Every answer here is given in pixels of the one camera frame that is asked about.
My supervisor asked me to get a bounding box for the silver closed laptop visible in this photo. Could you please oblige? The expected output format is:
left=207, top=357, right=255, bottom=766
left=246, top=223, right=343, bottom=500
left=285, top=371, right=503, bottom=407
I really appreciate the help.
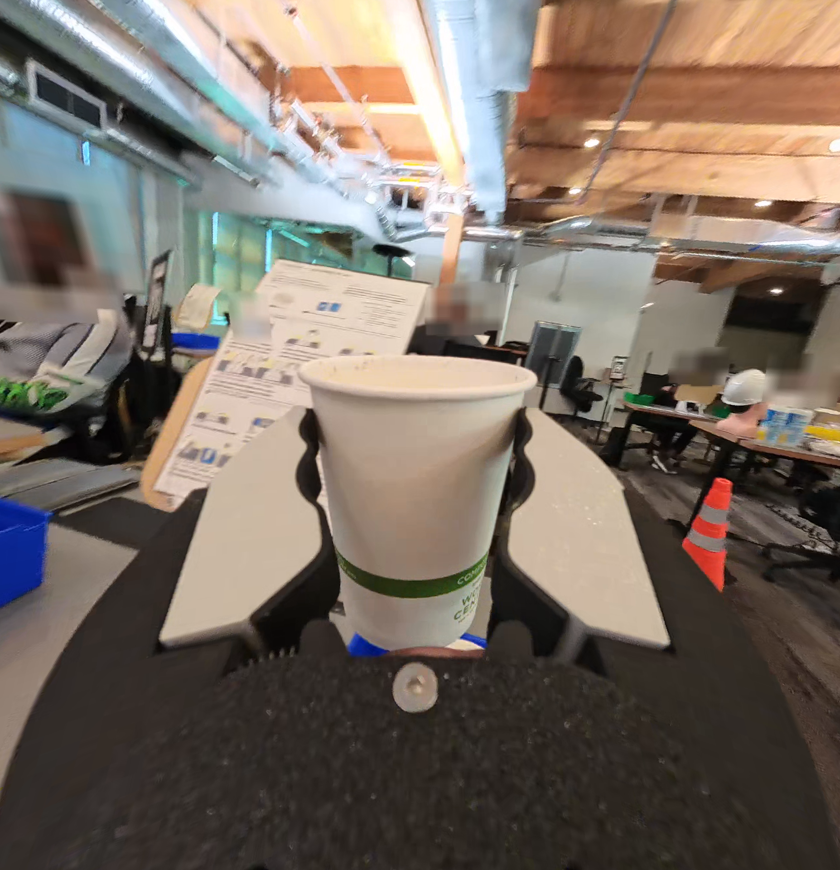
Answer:
left=0, top=459, right=142, bottom=515

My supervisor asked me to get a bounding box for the white hard hat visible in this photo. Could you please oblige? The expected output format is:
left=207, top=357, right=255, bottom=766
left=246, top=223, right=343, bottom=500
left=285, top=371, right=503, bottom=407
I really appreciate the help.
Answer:
left=721, top=368, right=769, bottom=407

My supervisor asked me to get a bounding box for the black office chair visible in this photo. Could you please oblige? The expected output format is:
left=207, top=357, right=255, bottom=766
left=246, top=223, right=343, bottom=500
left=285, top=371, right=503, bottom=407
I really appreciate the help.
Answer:
left=559, top=355, right=606, bottom=417

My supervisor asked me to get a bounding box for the green banded white paper cup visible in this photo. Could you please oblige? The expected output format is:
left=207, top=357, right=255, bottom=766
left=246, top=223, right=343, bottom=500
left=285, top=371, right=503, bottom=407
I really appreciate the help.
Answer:
left=298, top=353, right=538, bottom=652

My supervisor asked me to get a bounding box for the wooden table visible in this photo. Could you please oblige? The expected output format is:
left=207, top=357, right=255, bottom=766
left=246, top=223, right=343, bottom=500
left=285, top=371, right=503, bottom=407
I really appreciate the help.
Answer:
left=623, top=400, right=840, bottom=517

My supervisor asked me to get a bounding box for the instruction sheet on board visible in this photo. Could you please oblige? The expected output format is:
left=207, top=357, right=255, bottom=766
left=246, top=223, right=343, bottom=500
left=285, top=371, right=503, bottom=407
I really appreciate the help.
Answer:
left=140, top=357, right=218, bottom=512

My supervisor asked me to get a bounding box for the ceiling air vent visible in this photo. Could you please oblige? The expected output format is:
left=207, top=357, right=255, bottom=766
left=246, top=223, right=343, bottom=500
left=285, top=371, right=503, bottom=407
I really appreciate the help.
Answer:
left=24, top=58, right=110, bottom=131

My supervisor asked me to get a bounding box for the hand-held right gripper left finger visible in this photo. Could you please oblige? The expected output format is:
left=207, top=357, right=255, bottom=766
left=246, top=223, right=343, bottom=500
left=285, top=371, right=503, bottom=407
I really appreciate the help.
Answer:
left=159, top=408, right=341, bottom=670

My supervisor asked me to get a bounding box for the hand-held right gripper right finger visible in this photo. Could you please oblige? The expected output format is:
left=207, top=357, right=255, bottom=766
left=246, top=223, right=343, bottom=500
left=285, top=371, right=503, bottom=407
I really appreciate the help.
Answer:
left=493, top=406, right=671, bottom=666

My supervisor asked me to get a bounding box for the orange traffic cone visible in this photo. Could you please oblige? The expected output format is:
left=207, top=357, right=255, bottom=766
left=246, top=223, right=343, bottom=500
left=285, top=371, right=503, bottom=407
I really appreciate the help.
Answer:
left=681, top=478, right=734, bottom=593

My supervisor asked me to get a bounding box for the printed instruction sheet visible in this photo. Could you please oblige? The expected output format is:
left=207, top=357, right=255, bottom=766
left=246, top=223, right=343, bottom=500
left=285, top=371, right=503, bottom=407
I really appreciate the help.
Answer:
left=154, top=258, right=432, bottom=498

